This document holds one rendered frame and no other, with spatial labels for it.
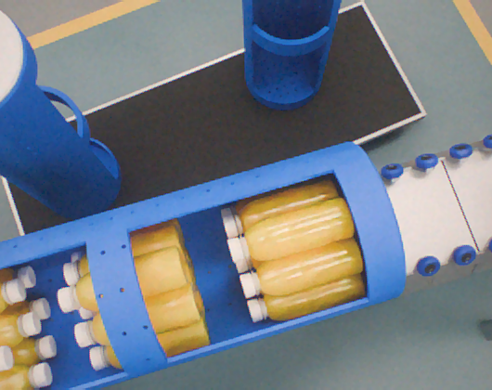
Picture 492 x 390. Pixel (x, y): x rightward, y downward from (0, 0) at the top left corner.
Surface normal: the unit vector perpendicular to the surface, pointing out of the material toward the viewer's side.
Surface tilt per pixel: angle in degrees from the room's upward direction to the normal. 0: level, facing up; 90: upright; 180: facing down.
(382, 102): 0
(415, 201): 0
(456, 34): 0
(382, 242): 24
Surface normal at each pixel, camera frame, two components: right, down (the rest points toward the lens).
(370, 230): 0.06, 0.01
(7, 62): -0.02, -0.25
